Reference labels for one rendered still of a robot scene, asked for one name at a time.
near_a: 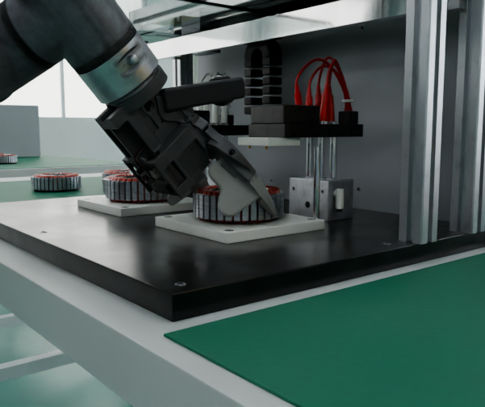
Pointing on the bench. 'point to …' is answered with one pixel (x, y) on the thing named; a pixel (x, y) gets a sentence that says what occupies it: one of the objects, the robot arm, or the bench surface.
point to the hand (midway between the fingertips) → (242, 203)
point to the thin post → (316, 182)
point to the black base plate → (208, 253)
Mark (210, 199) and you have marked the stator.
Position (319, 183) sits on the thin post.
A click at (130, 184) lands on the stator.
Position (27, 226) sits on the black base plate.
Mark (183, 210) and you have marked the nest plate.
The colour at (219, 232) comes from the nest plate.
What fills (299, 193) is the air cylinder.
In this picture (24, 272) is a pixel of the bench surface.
